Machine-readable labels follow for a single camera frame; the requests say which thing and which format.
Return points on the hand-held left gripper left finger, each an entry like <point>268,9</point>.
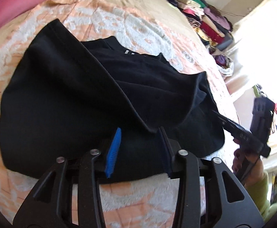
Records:
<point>113,147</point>

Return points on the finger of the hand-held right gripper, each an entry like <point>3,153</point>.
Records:
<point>231,125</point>

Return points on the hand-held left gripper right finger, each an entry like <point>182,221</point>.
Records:
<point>165,152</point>

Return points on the black t-shirt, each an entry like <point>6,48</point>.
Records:
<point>69,99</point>

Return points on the person's right forearm green sleeve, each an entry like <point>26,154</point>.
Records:
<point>264,194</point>

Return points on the pile of colourful clothes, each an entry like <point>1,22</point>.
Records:
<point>207,16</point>

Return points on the person's right hand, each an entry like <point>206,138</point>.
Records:
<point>238,161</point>

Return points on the peach and white patterned blanket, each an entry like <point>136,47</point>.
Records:
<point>129,23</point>

